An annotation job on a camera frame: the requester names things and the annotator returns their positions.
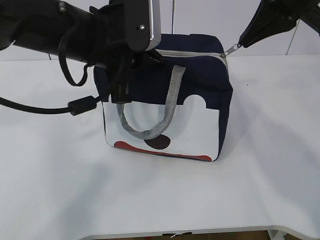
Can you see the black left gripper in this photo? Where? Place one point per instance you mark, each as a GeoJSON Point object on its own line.
{"type": "Point", "coordinates": [118, 59]}

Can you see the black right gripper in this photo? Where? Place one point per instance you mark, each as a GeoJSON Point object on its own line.
{"type": "Point", "coordinates": [274, 17]}

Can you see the navy blue lunch bag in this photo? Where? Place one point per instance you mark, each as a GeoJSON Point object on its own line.
{"type": "Point", "coordinates": [177, 107]}

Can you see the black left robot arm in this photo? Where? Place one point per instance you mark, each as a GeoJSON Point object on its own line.
{"type": "Point", "coordinates": [54, 27]}

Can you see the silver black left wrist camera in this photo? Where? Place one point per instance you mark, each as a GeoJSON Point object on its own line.
{"type": "Point", "coordinates": [142, 24]}

